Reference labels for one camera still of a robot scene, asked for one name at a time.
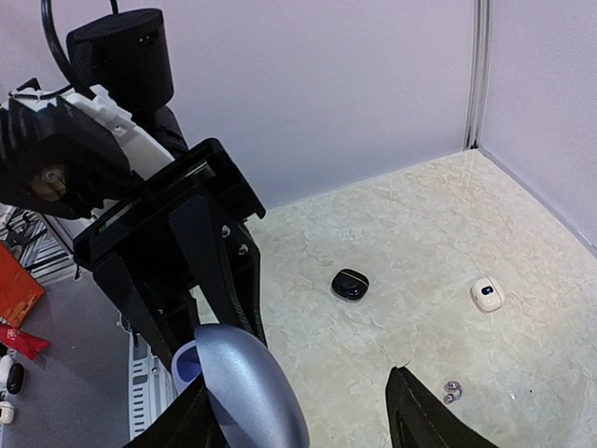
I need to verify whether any black earbud charging case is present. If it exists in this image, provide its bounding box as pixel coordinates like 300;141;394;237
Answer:
330;268;370;302

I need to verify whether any aluminium front rail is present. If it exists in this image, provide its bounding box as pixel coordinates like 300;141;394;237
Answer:
118;315;177;440

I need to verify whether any orange box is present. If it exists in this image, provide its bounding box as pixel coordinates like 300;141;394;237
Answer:
0;244;46;328

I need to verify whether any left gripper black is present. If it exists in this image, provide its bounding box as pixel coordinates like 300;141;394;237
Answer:
75;138;267;367

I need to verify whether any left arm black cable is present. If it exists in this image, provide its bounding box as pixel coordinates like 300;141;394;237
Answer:
39;0;120;90

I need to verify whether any silver earbud pair centre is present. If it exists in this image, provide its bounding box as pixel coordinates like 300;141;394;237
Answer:
443;381;464;405

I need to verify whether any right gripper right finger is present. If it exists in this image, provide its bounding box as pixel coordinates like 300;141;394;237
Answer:
385;367;496;448

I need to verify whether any white earbud charging case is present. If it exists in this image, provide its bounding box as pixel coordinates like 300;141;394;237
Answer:
470;276;506;314

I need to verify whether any blue grey charging case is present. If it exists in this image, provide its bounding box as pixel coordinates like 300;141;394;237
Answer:
171;324;310;447

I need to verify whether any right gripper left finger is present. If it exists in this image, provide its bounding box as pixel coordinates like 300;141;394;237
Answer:
126;375;219;448

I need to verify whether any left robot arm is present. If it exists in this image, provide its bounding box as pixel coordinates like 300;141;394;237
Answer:
66;8;266;365

